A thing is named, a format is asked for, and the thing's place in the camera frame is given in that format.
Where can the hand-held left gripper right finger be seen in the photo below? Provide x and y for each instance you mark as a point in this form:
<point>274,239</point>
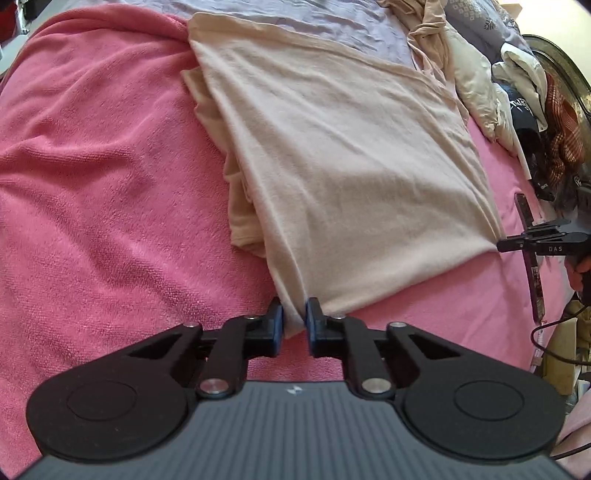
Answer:
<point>311,330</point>

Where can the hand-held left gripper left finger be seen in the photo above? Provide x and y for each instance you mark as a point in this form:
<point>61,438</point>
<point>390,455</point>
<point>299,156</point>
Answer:
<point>277,330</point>

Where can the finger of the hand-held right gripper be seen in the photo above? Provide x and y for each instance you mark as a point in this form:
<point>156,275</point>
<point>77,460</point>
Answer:
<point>515,243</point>

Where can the beige shirt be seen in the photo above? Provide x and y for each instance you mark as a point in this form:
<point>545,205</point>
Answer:
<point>346,161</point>

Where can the pile of beige clothes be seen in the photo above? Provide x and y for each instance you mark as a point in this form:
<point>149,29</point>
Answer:
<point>475,87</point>

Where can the person's right hand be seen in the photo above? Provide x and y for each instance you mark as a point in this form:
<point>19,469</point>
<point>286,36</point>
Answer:
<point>579,274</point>

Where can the dark narrow strip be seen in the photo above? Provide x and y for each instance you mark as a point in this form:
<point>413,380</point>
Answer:
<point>533,286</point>

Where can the red plaid cloth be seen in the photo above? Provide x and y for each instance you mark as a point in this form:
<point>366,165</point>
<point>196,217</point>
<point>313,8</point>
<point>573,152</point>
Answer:
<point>565,134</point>

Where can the dark printed garment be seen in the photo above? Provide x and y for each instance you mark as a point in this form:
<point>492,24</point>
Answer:
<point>526,110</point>

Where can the white jacket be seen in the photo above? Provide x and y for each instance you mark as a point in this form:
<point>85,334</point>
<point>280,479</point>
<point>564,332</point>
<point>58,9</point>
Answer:
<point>521,69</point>

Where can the pink blanket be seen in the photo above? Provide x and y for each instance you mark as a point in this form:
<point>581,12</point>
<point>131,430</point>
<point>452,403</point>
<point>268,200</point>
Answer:
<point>115,184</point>

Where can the grey patterned quilt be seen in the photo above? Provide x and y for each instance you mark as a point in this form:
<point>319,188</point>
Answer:
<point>480,18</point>

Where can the crumpled beige garment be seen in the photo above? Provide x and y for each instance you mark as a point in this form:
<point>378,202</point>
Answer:
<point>429,27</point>

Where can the lavender bed sheet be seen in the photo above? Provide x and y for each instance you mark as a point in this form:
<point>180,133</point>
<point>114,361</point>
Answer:
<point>277,23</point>

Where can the dark curved frame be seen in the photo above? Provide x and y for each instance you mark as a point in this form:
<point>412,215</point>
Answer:
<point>563,55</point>

